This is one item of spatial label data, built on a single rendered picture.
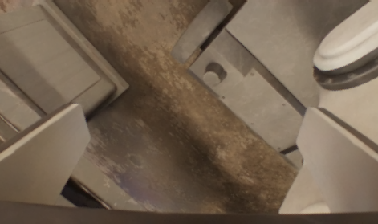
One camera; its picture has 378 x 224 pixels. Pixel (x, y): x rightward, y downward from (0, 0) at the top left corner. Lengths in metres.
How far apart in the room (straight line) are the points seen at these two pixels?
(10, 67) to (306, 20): 0.81
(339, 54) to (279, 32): 0.17
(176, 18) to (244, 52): 0.30
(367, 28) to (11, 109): 0.69
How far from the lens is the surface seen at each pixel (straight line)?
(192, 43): 0.48
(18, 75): 0.81
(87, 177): 0.61
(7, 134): 0.73
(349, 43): 0.34
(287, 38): 0.48
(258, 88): 0.50
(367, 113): 0.29
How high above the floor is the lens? 0.63
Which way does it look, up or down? 47 degrees down
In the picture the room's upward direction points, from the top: 150 degrees counter-clockwise
